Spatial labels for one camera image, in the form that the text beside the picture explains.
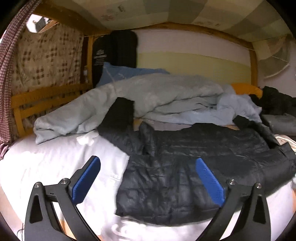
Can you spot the black fuzzy garment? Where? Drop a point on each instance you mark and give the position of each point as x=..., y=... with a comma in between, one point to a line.
x=274, y=102

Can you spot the white fan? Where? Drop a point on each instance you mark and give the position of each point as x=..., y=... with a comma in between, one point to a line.
x=273, y=55

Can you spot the black hanging garment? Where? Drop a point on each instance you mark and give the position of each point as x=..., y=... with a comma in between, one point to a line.
x=119, y=48

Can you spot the blue pillow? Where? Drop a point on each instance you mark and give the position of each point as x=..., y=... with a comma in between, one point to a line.
x=117, y=73

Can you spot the black puffer jacket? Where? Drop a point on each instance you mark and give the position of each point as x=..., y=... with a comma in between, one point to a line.
x=161, y=184

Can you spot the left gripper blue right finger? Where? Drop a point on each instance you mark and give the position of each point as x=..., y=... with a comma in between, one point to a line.
x=215, y=190

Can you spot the light grey-blue duvet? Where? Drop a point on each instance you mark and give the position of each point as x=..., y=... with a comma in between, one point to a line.
x=180, y=99

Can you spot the orange pillow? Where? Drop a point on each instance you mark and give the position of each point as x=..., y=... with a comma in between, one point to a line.
x=245, y=88

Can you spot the cream fleece garment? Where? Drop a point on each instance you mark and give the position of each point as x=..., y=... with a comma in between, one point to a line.
x=282, y=139

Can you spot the red checkered cloth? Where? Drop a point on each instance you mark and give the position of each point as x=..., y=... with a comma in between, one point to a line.
x=8, y=47

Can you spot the grey garment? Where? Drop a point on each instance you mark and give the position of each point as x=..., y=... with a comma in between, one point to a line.
x=280, y=124

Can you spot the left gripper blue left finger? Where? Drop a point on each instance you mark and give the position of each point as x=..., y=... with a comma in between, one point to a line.
x=83, y=178

